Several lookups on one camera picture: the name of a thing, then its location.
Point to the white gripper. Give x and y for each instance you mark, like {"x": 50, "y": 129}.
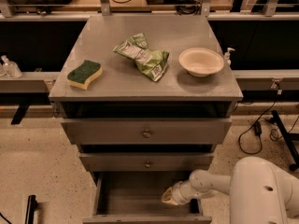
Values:
{"x": 177, "y": 192}

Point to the grey bottom drawer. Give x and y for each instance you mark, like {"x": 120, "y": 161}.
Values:
{"x": 135, "y": 198}

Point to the grey drawer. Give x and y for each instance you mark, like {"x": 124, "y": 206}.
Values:
{"x": 135, "y": 198}
{"x": 114, "y": 162}
{"x": 146, "y": 131}

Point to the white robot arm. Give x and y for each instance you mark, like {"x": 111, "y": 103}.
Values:
{"x": 260, "y": 192}

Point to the grey middle drawer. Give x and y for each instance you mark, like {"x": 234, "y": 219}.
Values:
{"x": 114, "y": 162}

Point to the grey drawer cabinet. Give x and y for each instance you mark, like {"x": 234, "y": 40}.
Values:
{"x": 122, "y": 92}

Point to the grey top drawer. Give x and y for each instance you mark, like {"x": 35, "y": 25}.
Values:
{"x": 146, "y": 131}

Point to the black stand leg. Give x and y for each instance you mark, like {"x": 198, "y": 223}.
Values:
{"x": 289, "y": 138}

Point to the black floor bar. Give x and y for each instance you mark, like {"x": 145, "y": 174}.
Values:
{"x": 30, "y": 209}

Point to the green chip bag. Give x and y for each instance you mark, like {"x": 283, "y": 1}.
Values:
{"x": 151, "y": 63}

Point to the white bowl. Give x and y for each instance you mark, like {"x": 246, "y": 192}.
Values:
{"x": 201, "y": 62}

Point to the white pump bottle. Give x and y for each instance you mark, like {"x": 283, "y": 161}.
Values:
{"x": 227, "y": 55}

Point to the green yellow sponge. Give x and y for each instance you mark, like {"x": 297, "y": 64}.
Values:
{"x": 84, "y": 75}

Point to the clear sanitizer bottle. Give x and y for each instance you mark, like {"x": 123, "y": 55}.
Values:
{"x": 11, "y": 68}

